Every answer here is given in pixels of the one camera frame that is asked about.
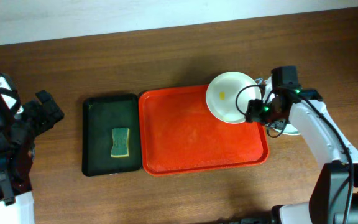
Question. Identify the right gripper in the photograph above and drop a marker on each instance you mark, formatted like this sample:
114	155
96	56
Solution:
254	111

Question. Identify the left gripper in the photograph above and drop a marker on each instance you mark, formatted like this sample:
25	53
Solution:
46	107

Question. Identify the light green plate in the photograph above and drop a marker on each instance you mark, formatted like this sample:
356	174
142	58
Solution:
286	129

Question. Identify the white plate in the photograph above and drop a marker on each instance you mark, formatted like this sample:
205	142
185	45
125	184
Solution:
239	88

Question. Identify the green and yellow sponge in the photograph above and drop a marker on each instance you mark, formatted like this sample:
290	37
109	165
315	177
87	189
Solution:
120	138

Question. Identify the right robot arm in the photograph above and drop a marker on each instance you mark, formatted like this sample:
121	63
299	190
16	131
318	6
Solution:
335	195

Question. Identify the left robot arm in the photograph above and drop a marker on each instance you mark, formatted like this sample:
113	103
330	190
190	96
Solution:
20	124

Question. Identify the black plastic tray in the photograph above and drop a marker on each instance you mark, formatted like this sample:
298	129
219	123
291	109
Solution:
100	116

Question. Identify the red plastic tray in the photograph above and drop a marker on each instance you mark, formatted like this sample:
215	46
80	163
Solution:
179	134

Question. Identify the yellow stain on white plate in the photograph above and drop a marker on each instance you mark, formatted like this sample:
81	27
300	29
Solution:
222	95

